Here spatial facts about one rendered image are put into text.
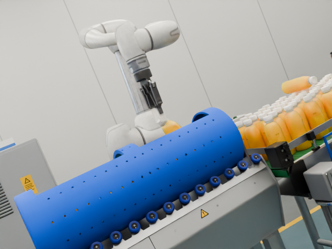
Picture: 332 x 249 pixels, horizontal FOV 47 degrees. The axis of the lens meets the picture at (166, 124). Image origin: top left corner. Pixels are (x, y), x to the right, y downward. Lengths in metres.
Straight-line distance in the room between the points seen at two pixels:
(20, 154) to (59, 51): 1.69
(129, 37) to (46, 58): 2.75
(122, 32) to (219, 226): 0.87
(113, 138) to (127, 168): 0.63
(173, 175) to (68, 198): 0.39
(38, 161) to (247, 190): 1.74
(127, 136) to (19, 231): 1.30
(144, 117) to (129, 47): 0.58
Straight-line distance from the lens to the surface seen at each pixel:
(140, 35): 1.61
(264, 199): 1.66
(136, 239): 1.41
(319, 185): 1.59
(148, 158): 1.40
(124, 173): 1.36
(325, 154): 1.75
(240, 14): 5.04
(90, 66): 4.29
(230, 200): 1.56
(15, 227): 2.97
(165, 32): 1.65
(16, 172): 2.92
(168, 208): 1.45
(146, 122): 2.05
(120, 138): 1.98
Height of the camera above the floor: 1.35
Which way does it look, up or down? 4 degrees down
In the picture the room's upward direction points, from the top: 23 degrees counter-clockwise
